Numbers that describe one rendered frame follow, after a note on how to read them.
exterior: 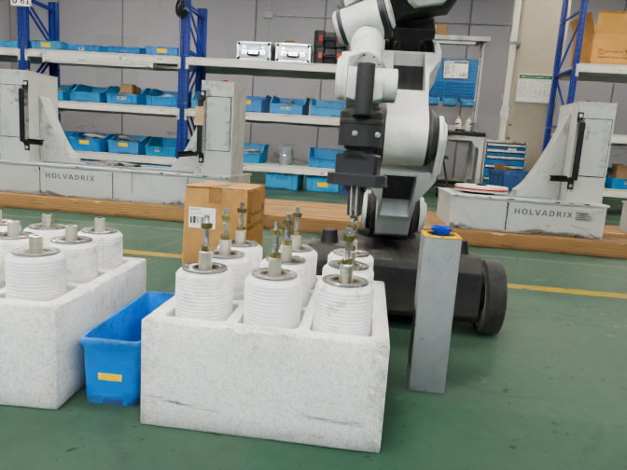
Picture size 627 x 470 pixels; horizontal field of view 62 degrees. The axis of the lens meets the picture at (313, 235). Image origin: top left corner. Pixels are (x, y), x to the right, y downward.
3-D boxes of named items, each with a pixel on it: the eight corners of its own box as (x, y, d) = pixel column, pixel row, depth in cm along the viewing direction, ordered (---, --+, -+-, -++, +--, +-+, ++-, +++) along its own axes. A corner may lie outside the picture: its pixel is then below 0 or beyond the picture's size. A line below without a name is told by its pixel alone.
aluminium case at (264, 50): (246, 65, 585) (247, 48, 582) (278, 67, 580) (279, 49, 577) (235, 59, 544) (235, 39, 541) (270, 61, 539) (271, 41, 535)
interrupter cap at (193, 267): (189, 263, 91) (189, 259, 91) (231, 267, 91) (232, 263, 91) (175, 273, 84) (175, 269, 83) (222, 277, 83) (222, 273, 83)
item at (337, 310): (375, 384, 89) (384, 283, 86) (346, 405, 81) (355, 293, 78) (329, 367, 94) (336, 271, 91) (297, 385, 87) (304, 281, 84)
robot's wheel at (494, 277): (467, 319, 151) (475, 252, 148) (484, 321, 151) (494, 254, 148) (481, 344, 132) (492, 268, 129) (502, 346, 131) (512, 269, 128)
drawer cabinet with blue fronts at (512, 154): (469, 195, 661) (476, 140, 650) (508, 198, 657) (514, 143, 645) (479, 199, 604) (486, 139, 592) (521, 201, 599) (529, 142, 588)
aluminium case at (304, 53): (279, 67, 580) (280, 49, 577) (313, 69, 578) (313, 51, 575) (274, 61, 538) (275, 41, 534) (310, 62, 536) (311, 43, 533)
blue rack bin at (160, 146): (161, 155, 621) (161, 137, 617) (191, 157, 617) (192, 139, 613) (143, 155, 572) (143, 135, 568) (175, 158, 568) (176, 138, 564)
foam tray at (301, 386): (212, 339, 123) (215, 265, 120) (377, 356, 119) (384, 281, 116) (139, 424, 84) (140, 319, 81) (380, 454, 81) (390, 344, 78)
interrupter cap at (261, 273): (264, 269, 91) (264, 265, 91) (303, 275, 88) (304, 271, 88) (243, 278, 84) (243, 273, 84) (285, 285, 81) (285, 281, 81)
